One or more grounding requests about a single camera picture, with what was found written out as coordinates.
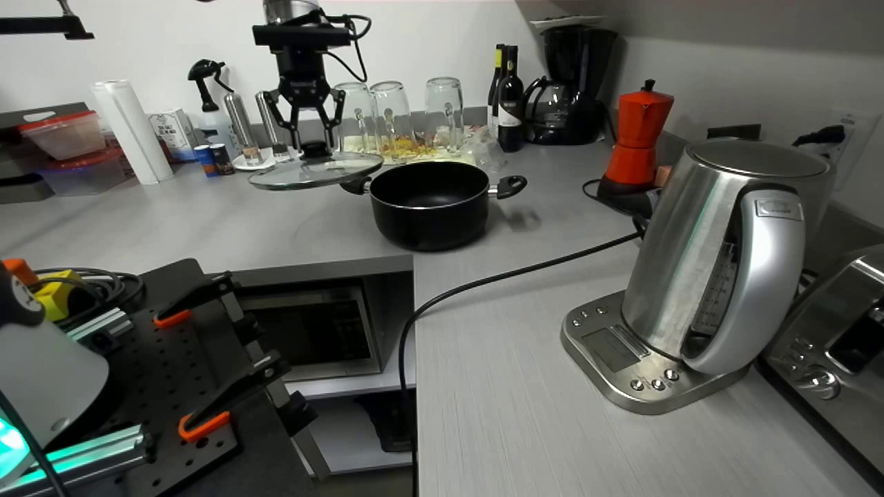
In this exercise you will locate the red moka pot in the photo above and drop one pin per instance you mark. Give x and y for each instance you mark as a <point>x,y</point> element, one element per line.
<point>637,139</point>

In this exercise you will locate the dark wine bottle yellow cap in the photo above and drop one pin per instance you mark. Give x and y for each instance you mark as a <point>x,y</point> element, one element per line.
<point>510,101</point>

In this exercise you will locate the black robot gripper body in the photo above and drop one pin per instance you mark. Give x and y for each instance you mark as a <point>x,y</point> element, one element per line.
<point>305,72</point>

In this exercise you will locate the red lidded plastic container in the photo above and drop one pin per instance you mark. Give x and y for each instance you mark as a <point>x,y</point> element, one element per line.
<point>71,139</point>

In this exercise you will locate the spray bottle black trigger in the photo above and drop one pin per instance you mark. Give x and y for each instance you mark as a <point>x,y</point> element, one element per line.
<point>212,101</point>

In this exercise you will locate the clear drinking glass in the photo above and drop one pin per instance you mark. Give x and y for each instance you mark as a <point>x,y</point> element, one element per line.
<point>390,113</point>
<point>357,120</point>
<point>447,110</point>

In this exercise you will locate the steel salt shaker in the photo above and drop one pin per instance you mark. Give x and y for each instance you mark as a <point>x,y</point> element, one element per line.
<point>240,125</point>

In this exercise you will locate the stainless steel electric kettle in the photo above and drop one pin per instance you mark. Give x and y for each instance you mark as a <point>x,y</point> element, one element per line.
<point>700,258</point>

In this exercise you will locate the black pegboard cart top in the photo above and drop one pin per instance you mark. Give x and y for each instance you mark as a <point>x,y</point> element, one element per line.
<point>166,403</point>

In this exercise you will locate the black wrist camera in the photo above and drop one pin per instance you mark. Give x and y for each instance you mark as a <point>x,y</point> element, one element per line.
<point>305,34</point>

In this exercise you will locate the small dark can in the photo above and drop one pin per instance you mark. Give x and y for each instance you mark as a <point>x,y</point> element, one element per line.
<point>213,159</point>

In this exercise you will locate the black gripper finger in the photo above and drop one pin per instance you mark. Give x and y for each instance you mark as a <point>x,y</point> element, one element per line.
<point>335,105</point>
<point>280,105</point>

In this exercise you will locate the white paper towel roll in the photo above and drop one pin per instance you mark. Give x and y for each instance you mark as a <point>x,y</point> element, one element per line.
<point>133,132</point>

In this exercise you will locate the black cooking pot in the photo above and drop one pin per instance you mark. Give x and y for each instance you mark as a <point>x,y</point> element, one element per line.
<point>433,221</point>

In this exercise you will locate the glass pot lid black knob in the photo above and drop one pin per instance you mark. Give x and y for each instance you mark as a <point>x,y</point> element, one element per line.
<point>313,171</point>

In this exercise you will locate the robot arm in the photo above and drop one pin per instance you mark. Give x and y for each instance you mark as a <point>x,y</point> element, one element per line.
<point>292,8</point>

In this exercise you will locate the grey robot base cover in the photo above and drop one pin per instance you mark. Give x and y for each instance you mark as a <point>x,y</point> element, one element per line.
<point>46,377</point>

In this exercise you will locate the black drip coffee maker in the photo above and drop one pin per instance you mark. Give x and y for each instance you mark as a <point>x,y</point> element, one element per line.
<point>575,84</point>

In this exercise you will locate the steel kettle base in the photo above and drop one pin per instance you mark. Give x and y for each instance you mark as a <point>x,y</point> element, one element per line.
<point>608,360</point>

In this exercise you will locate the aluminium extrusion bar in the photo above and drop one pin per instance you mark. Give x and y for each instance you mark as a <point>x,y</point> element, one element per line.
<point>85,457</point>

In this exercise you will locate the white round plate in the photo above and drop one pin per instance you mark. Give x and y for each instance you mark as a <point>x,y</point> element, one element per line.
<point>248,161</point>

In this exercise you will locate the black wall socket plate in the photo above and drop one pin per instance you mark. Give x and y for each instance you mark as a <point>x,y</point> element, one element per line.
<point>733,130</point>

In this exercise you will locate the steel pepper shaker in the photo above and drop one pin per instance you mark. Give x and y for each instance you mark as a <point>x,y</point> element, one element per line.
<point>264,127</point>

